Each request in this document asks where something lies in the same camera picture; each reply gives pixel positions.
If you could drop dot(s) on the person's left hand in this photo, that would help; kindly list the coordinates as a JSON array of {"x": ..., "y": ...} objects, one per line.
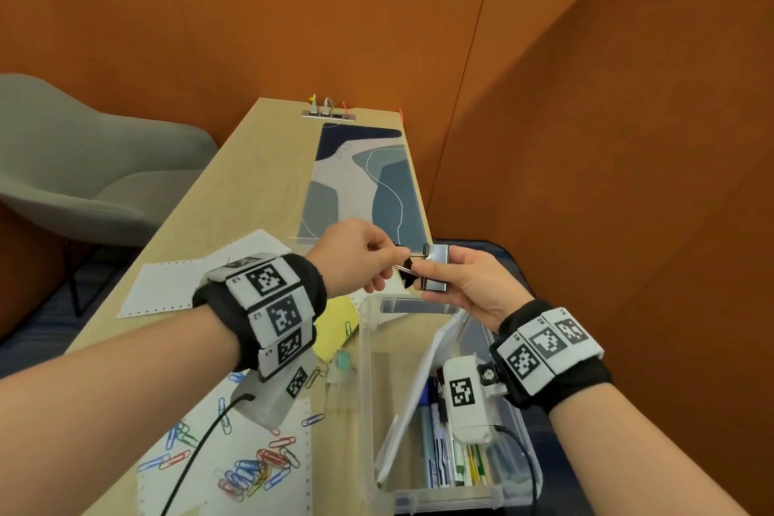
[{"x": 351, "y": 255}]

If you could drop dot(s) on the person's right hand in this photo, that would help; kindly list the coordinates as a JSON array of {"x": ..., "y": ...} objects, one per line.
[{"x": 484, "y": 286}]

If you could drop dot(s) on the silver binder clip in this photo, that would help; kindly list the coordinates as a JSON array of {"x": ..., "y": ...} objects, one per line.
[{"x": 436, "y": 255}]

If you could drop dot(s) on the black binder clip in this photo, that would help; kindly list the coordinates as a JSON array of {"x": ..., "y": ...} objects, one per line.
[{"x": 411, "y": 264}]

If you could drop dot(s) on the yellow sticky note pad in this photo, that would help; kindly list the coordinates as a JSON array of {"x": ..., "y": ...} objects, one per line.
[{"x": 332, "y": 328}]

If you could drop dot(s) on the clear plastic storage bin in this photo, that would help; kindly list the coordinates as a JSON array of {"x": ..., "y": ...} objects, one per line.
[{"x": 387, "y": 352}]

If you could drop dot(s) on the white and blue pen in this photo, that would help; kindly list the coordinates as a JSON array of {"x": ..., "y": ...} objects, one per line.
[{"x": 426, "y": 431}]

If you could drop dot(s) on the white marker with black cap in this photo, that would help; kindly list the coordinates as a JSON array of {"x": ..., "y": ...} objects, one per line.
[{"x": 440, "y": 455}]

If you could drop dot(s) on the white marker with green band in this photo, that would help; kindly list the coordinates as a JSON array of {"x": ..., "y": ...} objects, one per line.
[{"x": 458, "y": 464}]

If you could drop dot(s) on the yellow black striped pencil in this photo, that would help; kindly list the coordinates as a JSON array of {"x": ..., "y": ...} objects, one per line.
[{"x": 469, "y": 467}]

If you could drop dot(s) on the pile of coloured paper clips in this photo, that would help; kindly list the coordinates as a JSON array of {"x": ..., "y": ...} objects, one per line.
[{"x": 251, "y": 470}]

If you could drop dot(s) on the person's right forearm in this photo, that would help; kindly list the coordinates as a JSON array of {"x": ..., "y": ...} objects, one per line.
[{"x": 635, "y": 461}]

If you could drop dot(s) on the blue patterned desk mat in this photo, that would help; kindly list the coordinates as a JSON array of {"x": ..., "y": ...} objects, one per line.
[{"x": 393, "y": 201}]

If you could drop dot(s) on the black right wristband with markers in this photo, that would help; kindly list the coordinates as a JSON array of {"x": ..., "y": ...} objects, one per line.
[{"x": 550, "y": 352}]

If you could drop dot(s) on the black wristband with markers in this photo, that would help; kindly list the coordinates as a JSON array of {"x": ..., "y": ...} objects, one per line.
[
  {"x": 272, "y": 310},
  {"x": 550, "y": 352}
]

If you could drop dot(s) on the black left wristband with markers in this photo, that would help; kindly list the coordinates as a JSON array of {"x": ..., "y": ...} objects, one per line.
[{"x": 272, "y": 310}]

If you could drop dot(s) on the light wooden table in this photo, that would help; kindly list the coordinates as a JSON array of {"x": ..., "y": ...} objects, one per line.
[{"x": 254, "y": 183}]

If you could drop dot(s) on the silver socket panel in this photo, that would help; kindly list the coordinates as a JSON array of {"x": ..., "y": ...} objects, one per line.
[{"x": 329, "y": 115}]

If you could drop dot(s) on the white plug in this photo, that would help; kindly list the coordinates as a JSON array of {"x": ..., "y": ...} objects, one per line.
[{"x": 328, "y": 107}]

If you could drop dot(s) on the plug with yellow tag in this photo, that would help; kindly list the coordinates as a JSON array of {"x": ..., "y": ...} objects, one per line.
[{"x": 313, "y": 105}]

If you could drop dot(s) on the grey upholstered armchair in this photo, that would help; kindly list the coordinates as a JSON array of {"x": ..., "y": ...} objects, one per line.
[{"x": 91, "y": 171}]

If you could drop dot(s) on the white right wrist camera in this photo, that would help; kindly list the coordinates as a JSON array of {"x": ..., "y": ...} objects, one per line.
[{"x": 465, "y": 413}]

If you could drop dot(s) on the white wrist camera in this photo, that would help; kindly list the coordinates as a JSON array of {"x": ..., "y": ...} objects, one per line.
[
  {"x": 465, "y": 413},
  {"x": 272, "y": 401}
]

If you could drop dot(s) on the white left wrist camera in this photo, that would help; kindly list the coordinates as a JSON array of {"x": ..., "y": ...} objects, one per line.
[{"x": 272, "y": 401}]

